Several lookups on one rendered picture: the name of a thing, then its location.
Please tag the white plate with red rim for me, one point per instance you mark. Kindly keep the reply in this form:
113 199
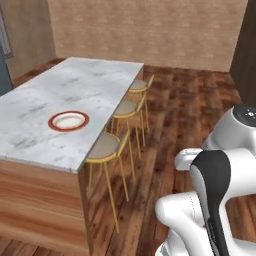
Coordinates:
68 120

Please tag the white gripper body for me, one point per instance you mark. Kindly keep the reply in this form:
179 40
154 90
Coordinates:
185 159

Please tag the yellow stool with tan seat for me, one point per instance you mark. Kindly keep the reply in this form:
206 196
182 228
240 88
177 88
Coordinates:
104 146
125 107
137 85

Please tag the blue-grey cabinet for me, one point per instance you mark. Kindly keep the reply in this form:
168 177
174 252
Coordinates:
4 75

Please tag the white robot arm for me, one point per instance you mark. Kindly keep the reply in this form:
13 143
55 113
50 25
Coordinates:
240 173

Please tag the grey window blind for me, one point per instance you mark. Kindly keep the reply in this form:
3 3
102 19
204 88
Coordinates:
4 36

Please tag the dark brown tall cabinet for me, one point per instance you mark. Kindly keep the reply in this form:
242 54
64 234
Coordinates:
245 50

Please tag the wooden island with marble top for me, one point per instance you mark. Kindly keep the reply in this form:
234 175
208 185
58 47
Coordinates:
43 200

